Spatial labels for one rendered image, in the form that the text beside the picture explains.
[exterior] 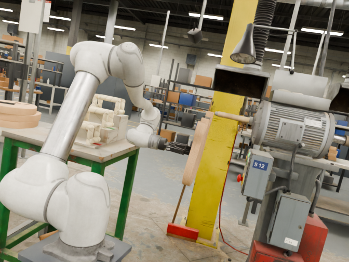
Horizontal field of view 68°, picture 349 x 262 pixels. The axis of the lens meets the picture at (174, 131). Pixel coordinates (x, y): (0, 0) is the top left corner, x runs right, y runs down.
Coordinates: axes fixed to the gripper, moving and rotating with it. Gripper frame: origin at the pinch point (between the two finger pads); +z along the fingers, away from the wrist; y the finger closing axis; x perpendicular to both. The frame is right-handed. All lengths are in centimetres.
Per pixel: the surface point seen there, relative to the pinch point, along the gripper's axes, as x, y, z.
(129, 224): -110, -68, -54
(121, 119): 6, -13, -53
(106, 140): -4, 6, -52
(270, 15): 82, -19, 25
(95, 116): 4, -10, -70
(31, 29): 55, -65, -174
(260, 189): -0.1, 29.9, 37.0
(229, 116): 23.9, -6.5, 16.2
